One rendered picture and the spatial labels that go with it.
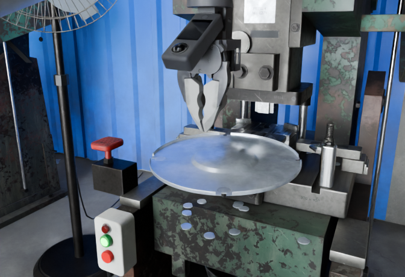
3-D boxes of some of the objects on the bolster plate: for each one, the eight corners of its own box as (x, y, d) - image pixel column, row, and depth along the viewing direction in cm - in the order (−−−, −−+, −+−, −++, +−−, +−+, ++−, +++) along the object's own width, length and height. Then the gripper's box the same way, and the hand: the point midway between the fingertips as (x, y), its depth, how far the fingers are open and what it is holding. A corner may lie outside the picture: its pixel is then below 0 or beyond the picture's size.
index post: (331, 188, 75) (336, 144, 73) (317, 185, 77) (320, 143, 74) (333, 183, 78) (338, 141, 75) (319, 180, 79) (323, 139, 77)
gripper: (248, 0, 59) (243, 126, 64) (199, 2, 63) (199, 120, 68) (226, -4, 51) (223, 138, 57) (172, -2, 55) (175, 130, 61)
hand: (202, 125), depth 60 cm, fingers closed
